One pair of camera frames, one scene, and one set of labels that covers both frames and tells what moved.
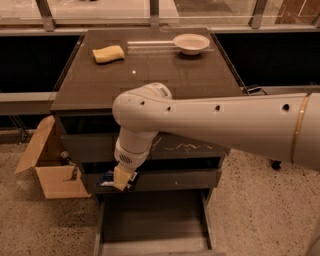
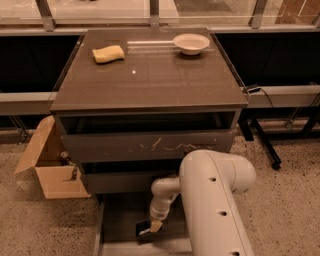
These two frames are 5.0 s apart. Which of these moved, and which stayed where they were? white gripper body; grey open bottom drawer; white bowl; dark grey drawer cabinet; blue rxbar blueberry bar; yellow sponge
Moved: blue rxbar blueberry bar; white gripper body
Stayed: grey open bottom drawer; dark grey drawer cabinet; yellow sponge; white bowl
